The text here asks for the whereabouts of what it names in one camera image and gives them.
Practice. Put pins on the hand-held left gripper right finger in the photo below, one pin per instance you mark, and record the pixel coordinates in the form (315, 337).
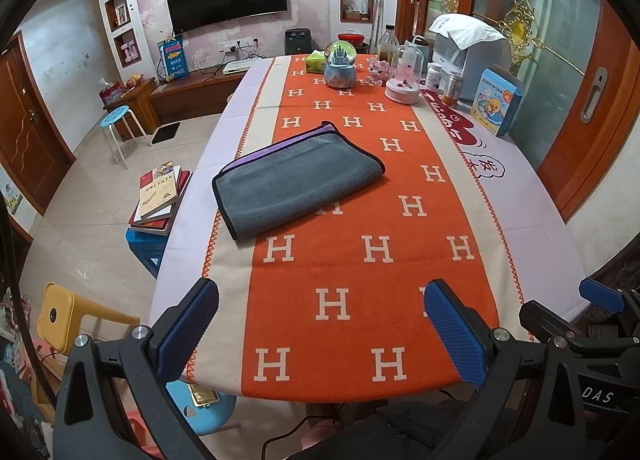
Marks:
(456, 336)

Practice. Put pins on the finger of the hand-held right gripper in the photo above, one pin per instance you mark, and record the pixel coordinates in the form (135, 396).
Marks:
(542, 320)
(599, 288)

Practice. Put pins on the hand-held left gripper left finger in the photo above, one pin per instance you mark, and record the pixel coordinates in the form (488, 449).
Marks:
(189, 326)

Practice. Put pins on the grey towel with purple trim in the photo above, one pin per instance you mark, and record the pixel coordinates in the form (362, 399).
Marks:
(295, 179)

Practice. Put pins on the gold foil packet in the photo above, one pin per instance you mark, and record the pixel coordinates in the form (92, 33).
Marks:
(203, 396)

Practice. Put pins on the blue plastic stool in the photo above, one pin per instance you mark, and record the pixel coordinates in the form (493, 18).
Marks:
(145, 250)

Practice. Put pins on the light blue round stool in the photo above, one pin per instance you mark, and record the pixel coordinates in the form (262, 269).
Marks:
(205, 412)

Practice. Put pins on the stack of books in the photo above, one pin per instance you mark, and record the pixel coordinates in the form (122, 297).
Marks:
(150, 225)

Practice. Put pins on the person's dark clothing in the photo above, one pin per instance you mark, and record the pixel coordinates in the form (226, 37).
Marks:
(395, 432)

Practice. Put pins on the lilac tablecloth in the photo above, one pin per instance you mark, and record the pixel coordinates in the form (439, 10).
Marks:
(520, 200)

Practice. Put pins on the yellow chair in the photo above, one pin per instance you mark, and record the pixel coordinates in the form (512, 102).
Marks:
(70, 312)

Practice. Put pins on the tan cover book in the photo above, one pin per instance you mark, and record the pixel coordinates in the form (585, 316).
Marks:
(157, 197)

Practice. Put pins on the orange letter-patterned blanket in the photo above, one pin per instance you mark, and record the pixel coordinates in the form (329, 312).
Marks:
(360, 220)

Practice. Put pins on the colourful cover book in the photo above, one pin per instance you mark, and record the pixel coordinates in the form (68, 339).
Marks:
(165, 172)

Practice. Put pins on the black floor mat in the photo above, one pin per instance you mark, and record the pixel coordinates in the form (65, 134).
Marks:
(165, 133)

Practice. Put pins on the blue children's book box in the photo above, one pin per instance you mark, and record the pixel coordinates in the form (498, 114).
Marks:
(496, 102)

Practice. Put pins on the round blue-top stool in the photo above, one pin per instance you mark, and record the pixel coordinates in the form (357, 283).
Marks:
(116, 119)

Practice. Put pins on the small wooden side cabinet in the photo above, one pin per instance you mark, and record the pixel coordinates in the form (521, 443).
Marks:
(134, 102)

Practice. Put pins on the wooden television cabinet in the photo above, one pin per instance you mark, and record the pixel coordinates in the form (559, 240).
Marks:
(200, 90)

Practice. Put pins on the red tissue box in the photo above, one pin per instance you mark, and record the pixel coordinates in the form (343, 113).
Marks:
(111, 93)

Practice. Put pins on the orange can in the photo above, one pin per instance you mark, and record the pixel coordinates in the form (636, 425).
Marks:
(452, 89)

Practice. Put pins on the white water dispenser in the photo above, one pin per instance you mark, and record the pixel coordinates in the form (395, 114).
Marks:
(472, 71)

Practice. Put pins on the wooden door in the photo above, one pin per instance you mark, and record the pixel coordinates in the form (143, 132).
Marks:
(25, 130)

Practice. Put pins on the white pill bottle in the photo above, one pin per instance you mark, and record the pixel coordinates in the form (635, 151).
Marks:
(434, 78)

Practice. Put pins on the glass dome with pink base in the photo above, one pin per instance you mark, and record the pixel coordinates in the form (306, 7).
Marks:
(405, 76)

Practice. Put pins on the white set-top box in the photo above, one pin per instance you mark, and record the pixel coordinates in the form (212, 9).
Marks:
(237, 65)

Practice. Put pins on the blue printed carton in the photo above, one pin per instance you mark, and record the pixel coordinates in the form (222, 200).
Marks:
(173, 60)

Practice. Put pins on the pink cat figurine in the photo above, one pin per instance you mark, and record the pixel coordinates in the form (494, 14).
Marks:
(378, 71)

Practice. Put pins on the glass sliding door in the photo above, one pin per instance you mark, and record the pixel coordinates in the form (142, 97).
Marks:
(520, 15)

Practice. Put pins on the white cloth cover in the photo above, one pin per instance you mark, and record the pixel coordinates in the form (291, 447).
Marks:
(465, 30)

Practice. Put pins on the blue castle snow globe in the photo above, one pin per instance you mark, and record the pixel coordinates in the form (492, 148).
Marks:
(341, 66)

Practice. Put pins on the green tissue box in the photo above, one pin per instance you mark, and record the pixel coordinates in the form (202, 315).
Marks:
(316, 61)

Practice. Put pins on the clear plastic bottle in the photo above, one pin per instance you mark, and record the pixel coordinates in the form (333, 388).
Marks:
(387, 42)

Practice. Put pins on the black heater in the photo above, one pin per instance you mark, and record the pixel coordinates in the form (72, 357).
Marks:
(298, 41)

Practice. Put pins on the red pot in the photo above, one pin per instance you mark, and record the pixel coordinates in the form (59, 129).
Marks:
(350, 37)

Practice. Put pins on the white mop pole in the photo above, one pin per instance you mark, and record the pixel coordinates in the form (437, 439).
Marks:
(377, 0)

